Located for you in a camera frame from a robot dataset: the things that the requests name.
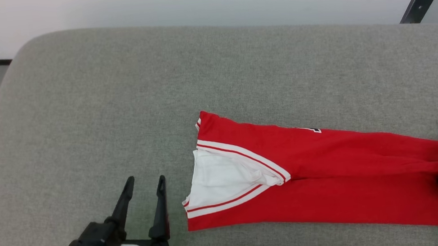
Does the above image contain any red and white jersey shirt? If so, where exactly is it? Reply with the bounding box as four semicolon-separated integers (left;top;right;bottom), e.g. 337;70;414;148
174;90;438;246

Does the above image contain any grey fabric sofa cushion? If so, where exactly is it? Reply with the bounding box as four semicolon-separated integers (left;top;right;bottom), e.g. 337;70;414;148
0;0;438;246

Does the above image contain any black rounded door bracket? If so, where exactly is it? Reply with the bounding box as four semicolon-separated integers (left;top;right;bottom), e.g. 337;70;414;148
402;0;438;25

